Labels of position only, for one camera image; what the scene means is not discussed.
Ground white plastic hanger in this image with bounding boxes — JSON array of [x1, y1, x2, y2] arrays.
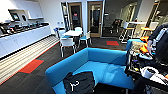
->
[[71, 80, 81, 91]]

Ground white dining chair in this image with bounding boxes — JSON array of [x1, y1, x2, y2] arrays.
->
[[58, 36, 77, 58], [73, 26, 83, 32], [77, 31, 92, 50], [56, 28, 67, 39]]

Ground large blue sofa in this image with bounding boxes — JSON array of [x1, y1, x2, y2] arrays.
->
[[44, 46, 136, 94]]

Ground wooden glass door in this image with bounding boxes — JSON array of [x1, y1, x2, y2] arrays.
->
[[86, 1, 105, 39]]

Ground black garment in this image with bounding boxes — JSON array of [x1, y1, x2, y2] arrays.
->
[[62, 70, 96, 94]]

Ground black office chair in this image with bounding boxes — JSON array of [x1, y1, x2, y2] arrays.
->
[[109, 18, 123, 35]]

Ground white bar stool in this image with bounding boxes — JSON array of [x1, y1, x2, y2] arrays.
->
[[117, 21, 135, 45]]

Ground small blue sofa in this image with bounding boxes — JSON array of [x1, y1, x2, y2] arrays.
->
[[125, 37, 148, 53]]

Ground white high table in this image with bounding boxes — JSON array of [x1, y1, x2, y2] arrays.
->
[[127, 21, 148, 38]]

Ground orange cloth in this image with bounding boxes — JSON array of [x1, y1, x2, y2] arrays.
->
[[137, 35, 151, 55]]

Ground white counter cabinets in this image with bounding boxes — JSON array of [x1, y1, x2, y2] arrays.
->
[[0, 22, 53, 60]]

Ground yellow bar stool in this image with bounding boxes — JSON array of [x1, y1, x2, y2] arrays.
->
[[139, 26, 156, 38]]

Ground white upper cabinets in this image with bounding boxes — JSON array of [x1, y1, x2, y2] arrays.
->
[[0, 0, 45, 22]]

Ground black cart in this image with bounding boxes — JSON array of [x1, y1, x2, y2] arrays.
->
[[124, 49, 168, 94]]

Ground person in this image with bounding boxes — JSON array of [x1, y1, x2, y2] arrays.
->
[[146, 21, 168, 62]]

